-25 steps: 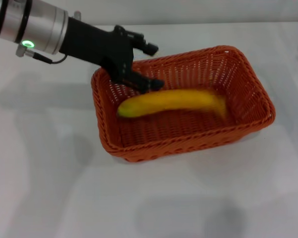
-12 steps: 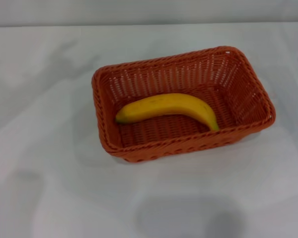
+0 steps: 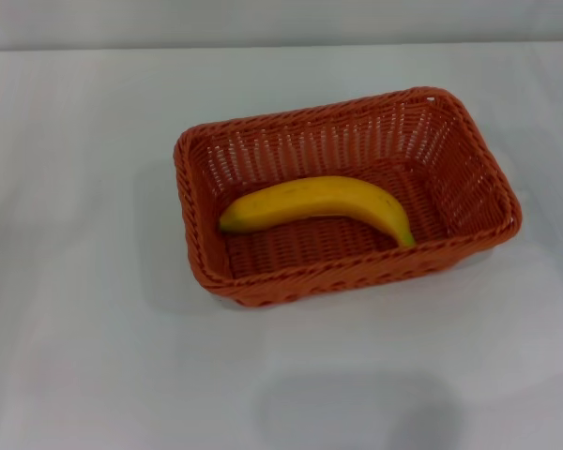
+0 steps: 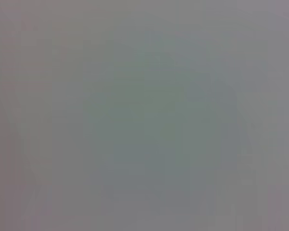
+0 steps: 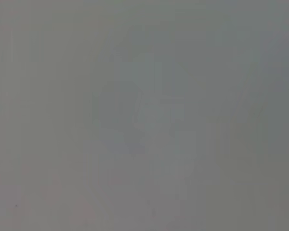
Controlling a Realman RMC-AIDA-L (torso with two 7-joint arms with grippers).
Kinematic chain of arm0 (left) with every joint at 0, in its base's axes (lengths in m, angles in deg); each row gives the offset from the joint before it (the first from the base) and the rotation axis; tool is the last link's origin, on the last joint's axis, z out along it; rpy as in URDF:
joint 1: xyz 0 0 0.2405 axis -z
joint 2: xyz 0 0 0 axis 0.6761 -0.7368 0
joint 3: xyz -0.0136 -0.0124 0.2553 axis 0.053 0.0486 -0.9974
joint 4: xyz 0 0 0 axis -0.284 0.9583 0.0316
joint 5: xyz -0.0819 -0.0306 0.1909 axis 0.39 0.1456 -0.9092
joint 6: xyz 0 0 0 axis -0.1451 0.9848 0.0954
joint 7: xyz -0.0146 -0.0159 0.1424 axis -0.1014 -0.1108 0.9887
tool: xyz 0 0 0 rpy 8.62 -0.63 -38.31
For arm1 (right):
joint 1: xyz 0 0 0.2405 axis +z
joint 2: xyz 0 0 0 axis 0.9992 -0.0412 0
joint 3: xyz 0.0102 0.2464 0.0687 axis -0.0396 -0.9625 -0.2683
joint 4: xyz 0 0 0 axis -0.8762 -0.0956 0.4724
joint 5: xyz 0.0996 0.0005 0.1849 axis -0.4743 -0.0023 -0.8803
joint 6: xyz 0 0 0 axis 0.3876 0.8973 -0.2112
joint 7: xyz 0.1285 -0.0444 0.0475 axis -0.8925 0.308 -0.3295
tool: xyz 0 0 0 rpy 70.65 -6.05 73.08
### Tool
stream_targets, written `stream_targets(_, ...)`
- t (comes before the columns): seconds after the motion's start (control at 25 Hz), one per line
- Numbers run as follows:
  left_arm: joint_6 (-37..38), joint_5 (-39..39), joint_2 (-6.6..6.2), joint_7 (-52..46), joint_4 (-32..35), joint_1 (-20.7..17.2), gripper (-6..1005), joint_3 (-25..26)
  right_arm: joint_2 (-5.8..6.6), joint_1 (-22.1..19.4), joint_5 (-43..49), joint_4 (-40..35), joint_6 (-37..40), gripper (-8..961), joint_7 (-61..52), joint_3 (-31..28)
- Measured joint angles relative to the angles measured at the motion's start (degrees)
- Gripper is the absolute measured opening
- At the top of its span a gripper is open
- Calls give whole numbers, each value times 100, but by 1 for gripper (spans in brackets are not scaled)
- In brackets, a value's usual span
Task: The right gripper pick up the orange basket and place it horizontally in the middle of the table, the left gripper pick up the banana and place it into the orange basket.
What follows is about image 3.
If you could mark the yellow banana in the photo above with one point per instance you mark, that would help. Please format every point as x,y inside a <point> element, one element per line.
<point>309,199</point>

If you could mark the orange woven plastic basket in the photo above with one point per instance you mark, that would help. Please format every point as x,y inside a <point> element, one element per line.
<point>338,272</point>

